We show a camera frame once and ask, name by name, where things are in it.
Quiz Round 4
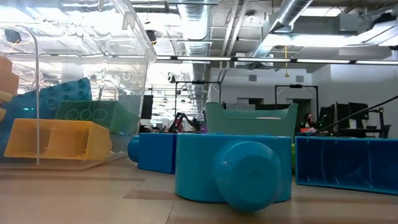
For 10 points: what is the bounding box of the small blue toy block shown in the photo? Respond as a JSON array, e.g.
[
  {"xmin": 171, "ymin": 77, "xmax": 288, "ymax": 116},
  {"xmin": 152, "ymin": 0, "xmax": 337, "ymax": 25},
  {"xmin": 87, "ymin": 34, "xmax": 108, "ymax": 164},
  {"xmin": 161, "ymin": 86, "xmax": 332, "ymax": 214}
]
[{"xmin": 127, "ymin": 133, "xmax": 177, "ymax": 174}]

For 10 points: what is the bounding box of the lime green toy block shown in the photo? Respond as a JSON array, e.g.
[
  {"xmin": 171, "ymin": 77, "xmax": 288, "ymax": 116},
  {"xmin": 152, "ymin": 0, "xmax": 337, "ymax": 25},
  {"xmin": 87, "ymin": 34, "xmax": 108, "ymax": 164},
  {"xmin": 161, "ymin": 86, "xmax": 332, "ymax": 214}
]
[{"xmin": 290, "ymin": 142, "xmax": 296, "ymax": 172}]

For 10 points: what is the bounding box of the square blue toy block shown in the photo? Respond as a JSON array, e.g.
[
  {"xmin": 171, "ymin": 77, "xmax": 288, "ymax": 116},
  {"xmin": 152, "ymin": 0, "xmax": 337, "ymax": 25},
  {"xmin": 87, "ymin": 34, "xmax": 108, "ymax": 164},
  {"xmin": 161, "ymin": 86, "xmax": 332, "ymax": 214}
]
[{"xmin": 18, "ymin": 77, "xmax": 93, "ymax": 121}]

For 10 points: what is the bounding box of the large yellow toy block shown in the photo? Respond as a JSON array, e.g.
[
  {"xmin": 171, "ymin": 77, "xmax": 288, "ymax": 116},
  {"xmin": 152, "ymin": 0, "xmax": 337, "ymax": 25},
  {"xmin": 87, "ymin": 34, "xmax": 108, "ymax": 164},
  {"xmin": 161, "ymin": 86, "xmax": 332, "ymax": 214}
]
[{"xmin": 3, "ymin": 118, "xmax": 113, "ymax": 162}]

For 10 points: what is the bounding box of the blue two-stud toy block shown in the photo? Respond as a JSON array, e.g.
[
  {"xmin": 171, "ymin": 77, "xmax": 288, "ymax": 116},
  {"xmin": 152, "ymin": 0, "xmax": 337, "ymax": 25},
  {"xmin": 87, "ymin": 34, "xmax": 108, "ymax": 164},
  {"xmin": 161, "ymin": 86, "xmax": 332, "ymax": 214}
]
[{"xmin": 294, "ymin": 136, "xmax": 398, "ymax": 196}]

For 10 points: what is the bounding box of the teal plastic bin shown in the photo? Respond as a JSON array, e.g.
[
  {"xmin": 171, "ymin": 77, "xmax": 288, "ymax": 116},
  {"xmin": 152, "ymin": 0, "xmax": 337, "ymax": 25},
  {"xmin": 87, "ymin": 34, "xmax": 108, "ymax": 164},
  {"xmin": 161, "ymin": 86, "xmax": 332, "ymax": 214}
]
[{"xmin": 205, "ymin": 101, "xmax": 299, "ymax": 138}]

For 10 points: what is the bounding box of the black computer monitor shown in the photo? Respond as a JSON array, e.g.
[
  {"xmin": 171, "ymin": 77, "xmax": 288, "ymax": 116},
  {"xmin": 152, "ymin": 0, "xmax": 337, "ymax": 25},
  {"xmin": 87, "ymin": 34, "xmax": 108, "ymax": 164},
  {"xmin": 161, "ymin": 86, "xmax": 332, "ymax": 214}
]
[{"xmin": 141, "ymin": 95, "xmax": 154, "ymax": 119}]

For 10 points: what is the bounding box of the blue single-stud toy block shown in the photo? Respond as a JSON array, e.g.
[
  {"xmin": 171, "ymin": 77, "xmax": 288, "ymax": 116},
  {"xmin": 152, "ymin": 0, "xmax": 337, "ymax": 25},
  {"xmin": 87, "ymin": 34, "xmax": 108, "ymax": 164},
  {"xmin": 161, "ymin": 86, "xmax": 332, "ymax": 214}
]
[{"xmin": 175, "ymin": 133, "xmax": 293, "ymax": 212}]

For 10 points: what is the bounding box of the ceiling light strip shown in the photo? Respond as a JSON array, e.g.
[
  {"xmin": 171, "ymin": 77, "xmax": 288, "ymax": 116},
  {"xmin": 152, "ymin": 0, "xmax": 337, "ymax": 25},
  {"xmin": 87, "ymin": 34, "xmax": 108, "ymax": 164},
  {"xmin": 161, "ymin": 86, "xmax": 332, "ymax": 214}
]
[{"xmin": 155, "ymin": 54, "xmax": 398, "ymax": 65}]

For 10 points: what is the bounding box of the person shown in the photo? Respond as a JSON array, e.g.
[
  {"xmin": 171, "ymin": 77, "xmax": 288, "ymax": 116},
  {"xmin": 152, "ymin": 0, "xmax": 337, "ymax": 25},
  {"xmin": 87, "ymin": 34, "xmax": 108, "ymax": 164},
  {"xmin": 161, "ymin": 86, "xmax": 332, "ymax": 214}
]
[{"xmin": 302, "ymin": 112, "xmax": 317, "ymax": 129}]

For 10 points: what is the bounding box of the clear plastic container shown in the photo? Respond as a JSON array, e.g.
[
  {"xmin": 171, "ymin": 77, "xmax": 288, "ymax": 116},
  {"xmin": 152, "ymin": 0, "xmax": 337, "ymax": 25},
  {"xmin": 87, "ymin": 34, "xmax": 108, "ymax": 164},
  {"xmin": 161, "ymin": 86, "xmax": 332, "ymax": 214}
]
[{"xmin": 0, "ymin": 0, "xmax": 157, "ymax": 170}]

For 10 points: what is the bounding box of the bright ceiling light panel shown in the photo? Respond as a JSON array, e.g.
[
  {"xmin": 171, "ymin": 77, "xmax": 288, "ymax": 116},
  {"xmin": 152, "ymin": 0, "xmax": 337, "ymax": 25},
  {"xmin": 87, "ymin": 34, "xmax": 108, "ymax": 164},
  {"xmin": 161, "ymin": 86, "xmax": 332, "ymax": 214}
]
[{"xmin": 264, "ymin": 32, "xmax": 398, "ymax": 47}]

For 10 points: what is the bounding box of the distant robot station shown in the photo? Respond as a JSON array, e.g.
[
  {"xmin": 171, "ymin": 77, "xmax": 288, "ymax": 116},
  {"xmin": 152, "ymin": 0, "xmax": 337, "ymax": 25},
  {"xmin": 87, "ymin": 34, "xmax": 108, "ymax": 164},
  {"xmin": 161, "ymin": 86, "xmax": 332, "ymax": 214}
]
[{"xmin": 318, "ymin": 101, "xmax": 392, "ymax": 138}]

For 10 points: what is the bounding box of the black frame stand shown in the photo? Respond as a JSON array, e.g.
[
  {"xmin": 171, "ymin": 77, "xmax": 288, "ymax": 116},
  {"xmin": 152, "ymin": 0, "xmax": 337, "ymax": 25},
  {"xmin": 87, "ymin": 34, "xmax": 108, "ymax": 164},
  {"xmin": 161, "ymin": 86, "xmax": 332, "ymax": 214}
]
[
  {"xmin": 274, "ymin": 83, "xmax": 320, "ymax": 125},
  {"xmin": 174, "ymin": 80, "xmax": 222, "ymax": 119}
]

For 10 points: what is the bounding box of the silver ventilation duct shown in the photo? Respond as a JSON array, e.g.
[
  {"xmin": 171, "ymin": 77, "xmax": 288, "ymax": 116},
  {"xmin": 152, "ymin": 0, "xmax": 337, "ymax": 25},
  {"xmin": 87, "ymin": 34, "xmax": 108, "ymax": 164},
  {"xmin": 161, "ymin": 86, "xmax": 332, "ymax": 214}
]
[
  {"xmin": 176, "ymin": 0, "xmax": 216, "ymax": 119},
  {"xmin": 248, "ymin": 0, "xmax": 315, "ymax": 60}
]

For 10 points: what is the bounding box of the black overhead camera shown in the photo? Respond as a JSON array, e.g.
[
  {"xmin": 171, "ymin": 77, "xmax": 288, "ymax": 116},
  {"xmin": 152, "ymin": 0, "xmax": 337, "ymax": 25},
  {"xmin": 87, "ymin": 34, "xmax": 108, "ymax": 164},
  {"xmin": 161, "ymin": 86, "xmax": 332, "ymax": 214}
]
[{"xmin": 146, "ymin": 29, "xmax": 158, "ymax": 45}]

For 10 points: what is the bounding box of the yellow hanging cord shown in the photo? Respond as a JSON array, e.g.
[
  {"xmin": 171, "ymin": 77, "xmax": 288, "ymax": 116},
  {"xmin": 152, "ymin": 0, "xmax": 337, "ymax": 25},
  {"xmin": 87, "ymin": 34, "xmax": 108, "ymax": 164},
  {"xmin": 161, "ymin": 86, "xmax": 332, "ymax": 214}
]
[{"xmin": 283, "ymin": 45, "xmax": 290, "ymax": 78}]

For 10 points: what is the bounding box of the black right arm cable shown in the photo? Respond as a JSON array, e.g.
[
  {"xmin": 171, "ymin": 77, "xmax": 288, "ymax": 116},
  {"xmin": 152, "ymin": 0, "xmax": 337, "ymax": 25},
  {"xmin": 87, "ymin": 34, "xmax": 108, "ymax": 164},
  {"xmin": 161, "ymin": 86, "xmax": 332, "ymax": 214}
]
[{"xmin": 310, "ymin": 95, "xmax": 398, "ymax": 136}]

